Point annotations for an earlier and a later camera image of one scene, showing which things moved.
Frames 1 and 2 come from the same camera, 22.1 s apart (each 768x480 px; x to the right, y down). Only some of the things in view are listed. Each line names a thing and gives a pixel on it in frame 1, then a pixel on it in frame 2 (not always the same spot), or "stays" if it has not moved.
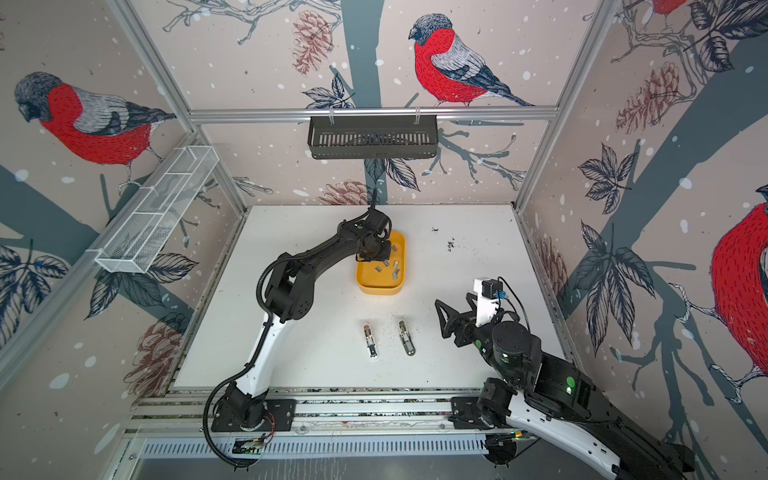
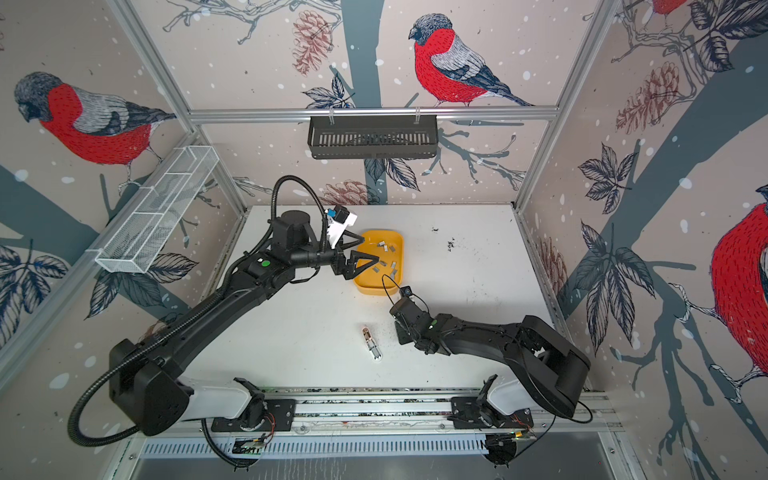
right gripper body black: x=482 y=339 -> x=404 y=333
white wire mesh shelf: x=155 y=211 stays
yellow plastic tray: x=385 y=277 stays
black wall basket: x=373 y=136 stays
